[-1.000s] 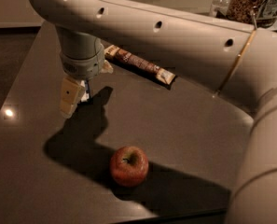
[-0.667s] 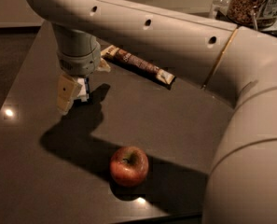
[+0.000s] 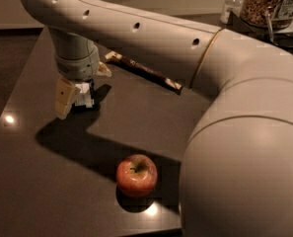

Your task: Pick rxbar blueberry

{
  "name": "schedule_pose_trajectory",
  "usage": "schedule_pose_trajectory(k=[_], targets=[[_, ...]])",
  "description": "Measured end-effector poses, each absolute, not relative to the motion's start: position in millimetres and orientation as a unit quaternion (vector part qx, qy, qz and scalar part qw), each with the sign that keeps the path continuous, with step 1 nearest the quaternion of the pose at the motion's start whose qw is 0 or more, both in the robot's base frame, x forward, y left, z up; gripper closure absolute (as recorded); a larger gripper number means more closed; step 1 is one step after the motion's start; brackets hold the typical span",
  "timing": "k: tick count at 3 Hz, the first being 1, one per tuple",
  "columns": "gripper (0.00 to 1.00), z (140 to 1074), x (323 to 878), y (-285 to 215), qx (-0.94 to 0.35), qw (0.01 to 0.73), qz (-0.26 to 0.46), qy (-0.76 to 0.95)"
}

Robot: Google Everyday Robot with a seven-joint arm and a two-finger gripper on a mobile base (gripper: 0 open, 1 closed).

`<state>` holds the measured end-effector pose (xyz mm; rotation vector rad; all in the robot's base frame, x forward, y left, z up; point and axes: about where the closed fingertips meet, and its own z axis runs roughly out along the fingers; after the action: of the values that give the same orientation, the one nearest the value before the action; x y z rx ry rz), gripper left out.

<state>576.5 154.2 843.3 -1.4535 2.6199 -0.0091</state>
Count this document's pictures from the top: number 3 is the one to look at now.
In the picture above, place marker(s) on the red apple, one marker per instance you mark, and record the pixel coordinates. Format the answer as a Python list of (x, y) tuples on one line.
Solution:
[(136, 176)]

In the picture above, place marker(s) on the clear plastic water bottle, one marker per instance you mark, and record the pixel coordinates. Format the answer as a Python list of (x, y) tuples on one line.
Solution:
[(230, 6)]

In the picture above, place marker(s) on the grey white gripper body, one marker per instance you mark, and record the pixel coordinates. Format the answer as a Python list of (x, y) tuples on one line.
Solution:
[(76, 69)]

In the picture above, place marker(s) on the brown cream snack bag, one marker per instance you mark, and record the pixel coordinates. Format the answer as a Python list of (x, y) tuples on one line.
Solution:
[(143, 71)]

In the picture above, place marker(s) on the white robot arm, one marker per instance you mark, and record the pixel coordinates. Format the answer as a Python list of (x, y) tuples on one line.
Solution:
[(236, 175)]

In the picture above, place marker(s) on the dark blue rxbar wrapper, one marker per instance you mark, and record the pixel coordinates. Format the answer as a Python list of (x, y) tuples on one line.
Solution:
[(85, 94)]

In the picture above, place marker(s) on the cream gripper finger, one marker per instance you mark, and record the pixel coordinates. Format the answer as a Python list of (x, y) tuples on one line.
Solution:
[(65, 96), (103, 70)]

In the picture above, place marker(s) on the glass jar of nuts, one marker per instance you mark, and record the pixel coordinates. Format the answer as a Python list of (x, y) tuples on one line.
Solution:
[(257, 12)]

